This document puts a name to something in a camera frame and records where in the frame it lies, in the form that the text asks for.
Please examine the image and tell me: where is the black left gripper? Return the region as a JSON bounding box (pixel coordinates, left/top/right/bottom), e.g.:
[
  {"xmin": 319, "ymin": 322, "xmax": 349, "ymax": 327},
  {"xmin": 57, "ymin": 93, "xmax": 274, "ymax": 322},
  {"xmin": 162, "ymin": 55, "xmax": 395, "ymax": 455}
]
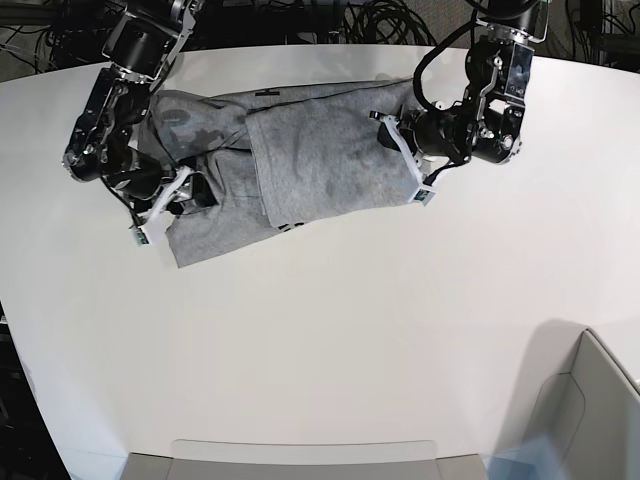
[{"xmin": 377, "ymin": 107, "xmax": 471, "ymax": 165}]

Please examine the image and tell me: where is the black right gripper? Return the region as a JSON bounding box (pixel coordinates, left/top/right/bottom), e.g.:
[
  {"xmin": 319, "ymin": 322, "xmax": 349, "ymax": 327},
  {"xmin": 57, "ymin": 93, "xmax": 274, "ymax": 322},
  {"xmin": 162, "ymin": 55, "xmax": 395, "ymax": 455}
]
[{"xmin": 100, "ymin": 152, "xmax": 218, "ymax": 216}]

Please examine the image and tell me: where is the grey T-shirt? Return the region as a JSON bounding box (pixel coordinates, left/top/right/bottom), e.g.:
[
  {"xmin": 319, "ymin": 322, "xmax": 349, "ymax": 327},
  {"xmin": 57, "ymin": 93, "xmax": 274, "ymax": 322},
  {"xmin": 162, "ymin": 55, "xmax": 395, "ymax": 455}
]
[{"xmin": 138, "ymin": 81, "xmax": 418, "ymax": 267}]

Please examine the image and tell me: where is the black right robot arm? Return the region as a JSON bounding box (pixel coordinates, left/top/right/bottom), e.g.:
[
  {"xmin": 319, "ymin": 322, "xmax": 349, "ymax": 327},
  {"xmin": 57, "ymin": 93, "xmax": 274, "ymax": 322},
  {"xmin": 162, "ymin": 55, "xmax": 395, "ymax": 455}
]
[{"xmin": 62, "ymin": 1, "xmax": 216, "ymax": 226}]

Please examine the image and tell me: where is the grey chair bottom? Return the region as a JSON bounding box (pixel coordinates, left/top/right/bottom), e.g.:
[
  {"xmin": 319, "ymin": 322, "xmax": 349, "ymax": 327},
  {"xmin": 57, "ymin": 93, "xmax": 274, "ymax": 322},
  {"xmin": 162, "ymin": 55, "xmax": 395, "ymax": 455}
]
[{"xmin": 121, "ymin": 439, "xmax": 488, "ymax": 479}]

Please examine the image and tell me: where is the grey chair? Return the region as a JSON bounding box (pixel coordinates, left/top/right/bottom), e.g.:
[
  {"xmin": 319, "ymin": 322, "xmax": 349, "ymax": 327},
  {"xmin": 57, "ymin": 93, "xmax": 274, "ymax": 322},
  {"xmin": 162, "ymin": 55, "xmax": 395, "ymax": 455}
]
[
  {"xmin": 518, "ymin": 330, "xmax": 639, "ymax": 479},
  {"xmin": 121, "ymin": 439, "xmax": 488, "ymax": 479}
]

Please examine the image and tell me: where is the grey chair right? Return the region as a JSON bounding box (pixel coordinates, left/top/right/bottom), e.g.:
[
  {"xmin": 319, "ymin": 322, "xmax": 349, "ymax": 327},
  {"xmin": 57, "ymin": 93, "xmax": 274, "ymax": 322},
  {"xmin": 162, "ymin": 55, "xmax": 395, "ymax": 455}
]
[{"xmin": 518, "ymin": 330, "xmax": 639, "ymax": 479}]

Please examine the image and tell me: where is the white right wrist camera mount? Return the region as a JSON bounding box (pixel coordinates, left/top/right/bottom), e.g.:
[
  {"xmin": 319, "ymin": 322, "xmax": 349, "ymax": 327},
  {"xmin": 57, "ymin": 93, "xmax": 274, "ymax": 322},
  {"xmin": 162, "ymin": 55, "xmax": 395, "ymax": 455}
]
[{"xmin": 132, "ymin": 166, "xmax": 194, "ymax": 246}]

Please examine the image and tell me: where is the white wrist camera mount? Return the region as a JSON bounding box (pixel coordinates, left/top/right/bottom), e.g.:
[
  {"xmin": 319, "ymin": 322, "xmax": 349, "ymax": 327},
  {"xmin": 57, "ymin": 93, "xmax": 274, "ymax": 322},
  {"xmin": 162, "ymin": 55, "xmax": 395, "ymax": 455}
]
[
  {"xmin": 369, "ymin": 111, "xmax": 436, "ymax": 206},
  {"xmin": 132, "ymin": 166, "xmax": 194, "ymax": 246}
]

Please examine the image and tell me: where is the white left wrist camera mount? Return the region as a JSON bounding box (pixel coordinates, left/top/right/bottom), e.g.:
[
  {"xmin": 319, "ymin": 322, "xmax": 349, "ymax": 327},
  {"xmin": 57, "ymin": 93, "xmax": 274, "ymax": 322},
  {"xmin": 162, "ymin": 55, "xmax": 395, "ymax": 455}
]
[{"xmin": 369, "ymin": 111, "xmax": 436, "ymax": 206}]

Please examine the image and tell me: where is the black cable bundle background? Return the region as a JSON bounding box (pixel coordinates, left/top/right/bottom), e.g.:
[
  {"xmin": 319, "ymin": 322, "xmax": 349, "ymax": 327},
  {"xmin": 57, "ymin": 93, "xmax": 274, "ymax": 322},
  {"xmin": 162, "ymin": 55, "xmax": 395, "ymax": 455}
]
[{"xmin": 263, "ymin": 1, "xmax": 438, "ymax": 46}]

